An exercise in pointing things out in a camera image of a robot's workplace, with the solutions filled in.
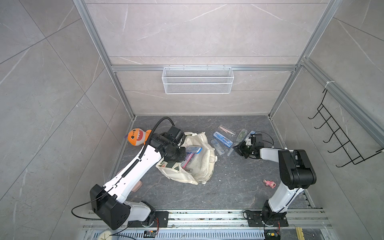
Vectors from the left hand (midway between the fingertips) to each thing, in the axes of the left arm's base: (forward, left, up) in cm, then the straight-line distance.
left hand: (185, 156), depth 75 cm
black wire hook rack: (+6, -72, +12) cm, 74 cm away
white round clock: (-31, +37, -14) cm, 50 cm away
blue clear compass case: (+29, -48, -19) cm, 59 cm away
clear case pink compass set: (+32, -30, -19) cm, 48 cm away
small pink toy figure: (-9, -48, -18) cm, 52 cm away
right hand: (+15, -32, -17) cm, 39 cm away
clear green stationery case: (+26, -40, -18) cm, 51 cm away
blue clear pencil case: (+23, -25, -19) cm, 39 cm away
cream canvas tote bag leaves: (0, -8, -16) cm, 18 cm away
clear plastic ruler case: (+17, -21, -19) cm, 33 cm away
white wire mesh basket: (+53, -9, +10) cm, 55 cm away
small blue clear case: (+9, -6, -9) cm, 14 cm away
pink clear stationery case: (+4, 0, -14) cm, 14 cm away
